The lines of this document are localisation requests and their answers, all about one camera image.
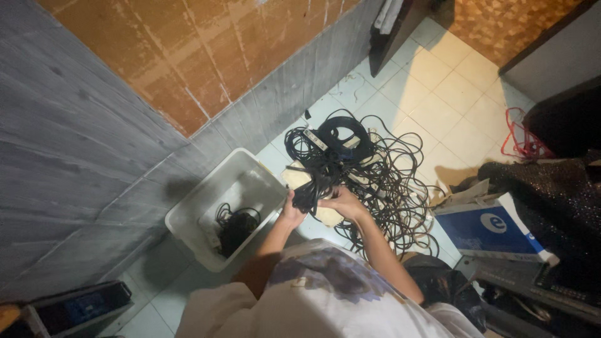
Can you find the person's left hand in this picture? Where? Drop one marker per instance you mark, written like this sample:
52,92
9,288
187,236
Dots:
292,213

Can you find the person's right hand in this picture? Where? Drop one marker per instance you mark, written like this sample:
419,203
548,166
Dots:
345,203

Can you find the person's right fingers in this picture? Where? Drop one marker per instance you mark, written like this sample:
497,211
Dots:
331,199

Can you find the person's left fingers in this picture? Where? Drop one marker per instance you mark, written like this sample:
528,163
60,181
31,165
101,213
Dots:
287,199

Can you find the cream power strip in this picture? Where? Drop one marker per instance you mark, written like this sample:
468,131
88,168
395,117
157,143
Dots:
310,192

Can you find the white power strip with sockets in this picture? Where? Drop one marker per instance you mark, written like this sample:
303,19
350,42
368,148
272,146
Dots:
315,139

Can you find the white plastic bin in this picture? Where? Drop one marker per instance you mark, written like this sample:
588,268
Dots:
225,211

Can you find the person's white printed shirt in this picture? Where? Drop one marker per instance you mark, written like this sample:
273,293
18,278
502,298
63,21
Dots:
324,295

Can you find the black plastic bag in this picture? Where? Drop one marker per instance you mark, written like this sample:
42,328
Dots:
439,286

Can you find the blue and white cardboard box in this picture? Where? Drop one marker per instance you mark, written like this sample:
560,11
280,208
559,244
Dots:
490,227

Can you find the dark wooden door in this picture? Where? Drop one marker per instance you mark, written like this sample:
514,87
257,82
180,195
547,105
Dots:
392,35

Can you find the white hanging cloth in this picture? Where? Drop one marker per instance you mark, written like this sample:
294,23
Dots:
387,15

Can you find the black keyboard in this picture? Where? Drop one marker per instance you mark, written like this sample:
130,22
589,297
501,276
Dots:
530,281

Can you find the black glittery fabric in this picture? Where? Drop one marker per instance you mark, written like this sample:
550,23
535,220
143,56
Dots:
554,206

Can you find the grey cabinet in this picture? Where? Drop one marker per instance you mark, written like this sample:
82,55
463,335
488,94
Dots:
556,51

